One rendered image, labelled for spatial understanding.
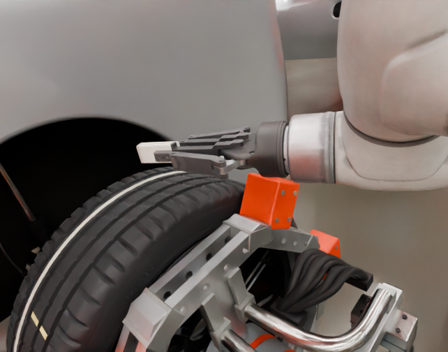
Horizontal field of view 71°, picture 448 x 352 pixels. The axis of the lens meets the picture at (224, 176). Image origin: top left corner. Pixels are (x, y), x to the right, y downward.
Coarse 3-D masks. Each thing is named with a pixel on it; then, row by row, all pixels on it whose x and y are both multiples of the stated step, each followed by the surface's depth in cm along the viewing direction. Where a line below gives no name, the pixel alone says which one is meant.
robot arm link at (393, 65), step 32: (352, 0) 21; (384, 0) 19; (416, 0) 18; (352, 32) 22; (384, 32) 20; (416, 32) 19; (352, 64) 24; (384, 64) 22; (416, 64) 20; (352, 96) 27; (384, 96) 24; (416, 96) 22; (384, 128) 28; (416, 128) 24
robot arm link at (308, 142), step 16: (288, 128) 38; (304, 128) 37; (320, 128) 37; (288, 144) 38; (304, 144) 37; (320, 144) 36; (288, 160) 38; (304, 160) 37; (320, 160) 36; (304, 176) 39; (320, 176) 38
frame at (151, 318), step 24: (240, 216) 56; (216, 240) 52; (240, 240) 50; (264, 240) 54; (288, 240) 60; (312, 240) 67; (192, 264) 49; (216, 264) 47; (240, 264) 51; (144, 288) 46; (168, 288) 47; (192, 288) 44; (216, 288) 48; (144, 312) 43; (168, 312) 42; (192, 312) 45; (312, 312) 78; (120, 336) 44; (144, 336) 41; (168, 336) 42
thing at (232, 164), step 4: (220, 156) 41; (228, 160) 41; (232, 160) 41; (244, 160) 41; (228, 164) 40; (232, 164) 40; (236, 164) 41; (240, 164) 41; (244, 164) 41; (216, 168) 40; (220, 168) 39; (224, 168) 39; (228, 168) 40; (232, 168) 40; (216, 172) 40; (220, 172) 40; (224, 172) 40
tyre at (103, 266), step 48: (144, 192) 59; (192, 192) 56; (240, 192) 61; (96, 240) 52; (144, 240) 48; (192, 240) 54; (48, 288) 50; (96, 288) 45; (48, 336) 46; (96, 336) 45
